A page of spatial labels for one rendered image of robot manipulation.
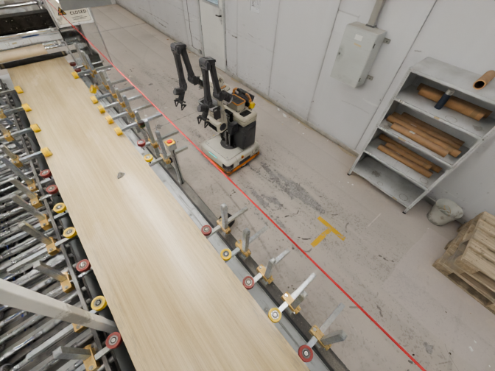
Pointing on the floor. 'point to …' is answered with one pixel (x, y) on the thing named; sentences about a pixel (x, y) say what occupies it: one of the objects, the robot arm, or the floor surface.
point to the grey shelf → (412, 101)
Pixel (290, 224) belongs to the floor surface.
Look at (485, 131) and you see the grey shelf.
